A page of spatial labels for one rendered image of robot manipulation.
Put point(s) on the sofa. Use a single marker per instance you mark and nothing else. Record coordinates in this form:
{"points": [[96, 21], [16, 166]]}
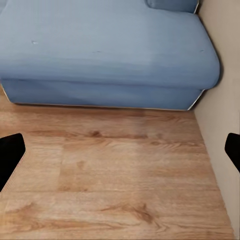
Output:
{"points": [[127, 54]]}

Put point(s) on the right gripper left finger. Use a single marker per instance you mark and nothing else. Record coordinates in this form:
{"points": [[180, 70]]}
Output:
{"points": [[12, 148]]}

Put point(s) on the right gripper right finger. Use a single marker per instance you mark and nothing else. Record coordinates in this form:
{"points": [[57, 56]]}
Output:
{"points": [[232, 149]]}

